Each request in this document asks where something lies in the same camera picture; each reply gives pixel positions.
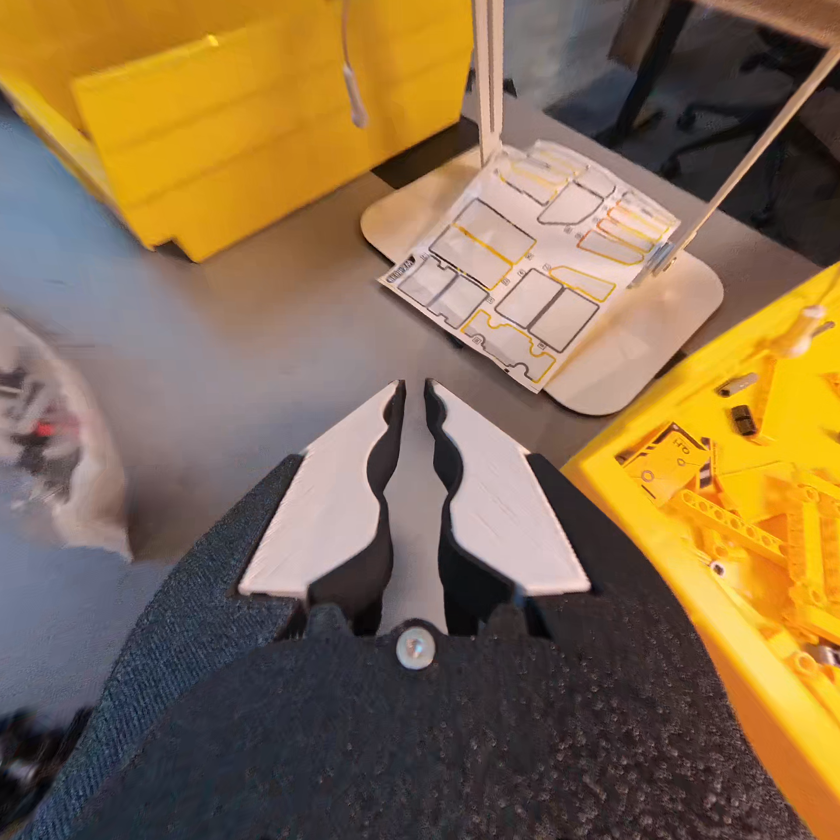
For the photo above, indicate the pile of yellow parts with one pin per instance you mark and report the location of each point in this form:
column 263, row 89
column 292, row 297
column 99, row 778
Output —
column 775, row 551

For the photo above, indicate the yellow bin with grey parts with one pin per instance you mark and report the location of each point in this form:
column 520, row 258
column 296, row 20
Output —
column 263, row 131

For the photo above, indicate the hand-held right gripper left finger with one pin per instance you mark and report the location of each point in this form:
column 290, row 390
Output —
column 328, row 519

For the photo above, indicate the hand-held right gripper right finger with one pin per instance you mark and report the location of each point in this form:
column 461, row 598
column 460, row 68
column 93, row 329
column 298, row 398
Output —
column 512, row 519

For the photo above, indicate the clear plastic bag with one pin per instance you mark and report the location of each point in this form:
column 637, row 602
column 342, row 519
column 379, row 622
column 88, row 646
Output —
column 79, row 499

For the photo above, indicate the yellow divided bin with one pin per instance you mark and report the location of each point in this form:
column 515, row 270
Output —
column 630, row 525

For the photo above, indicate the white stand pole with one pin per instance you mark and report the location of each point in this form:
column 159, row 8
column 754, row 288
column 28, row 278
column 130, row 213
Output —
column 487, row 79

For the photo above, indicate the black office chair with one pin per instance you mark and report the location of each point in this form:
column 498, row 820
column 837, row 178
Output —
column 735, row 125

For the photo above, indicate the white sticker sheet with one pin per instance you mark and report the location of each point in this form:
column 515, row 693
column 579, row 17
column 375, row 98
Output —
column 499, row 263

